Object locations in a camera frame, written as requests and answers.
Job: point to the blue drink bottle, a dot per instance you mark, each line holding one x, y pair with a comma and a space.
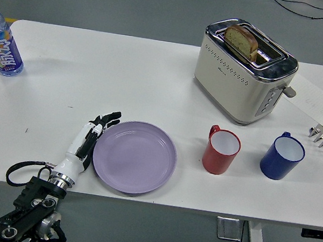
4, 50

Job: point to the blue mug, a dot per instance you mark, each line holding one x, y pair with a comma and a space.
275, 167

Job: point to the cream silver toaster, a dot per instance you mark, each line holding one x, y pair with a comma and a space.
226, 85

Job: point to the grey metal box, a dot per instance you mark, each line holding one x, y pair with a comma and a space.
228, 228

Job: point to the brown bread slice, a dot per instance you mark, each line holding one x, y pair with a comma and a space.
240, 40

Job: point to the black table control panel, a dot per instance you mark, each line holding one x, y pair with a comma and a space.
318, 234

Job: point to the white paper sheet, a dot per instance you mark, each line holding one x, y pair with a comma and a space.
318, 98

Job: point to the purple round plate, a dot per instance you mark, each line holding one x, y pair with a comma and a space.
135, 159

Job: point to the red mug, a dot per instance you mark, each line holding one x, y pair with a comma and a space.
217, 163

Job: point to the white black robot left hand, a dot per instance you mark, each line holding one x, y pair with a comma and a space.
74, 152

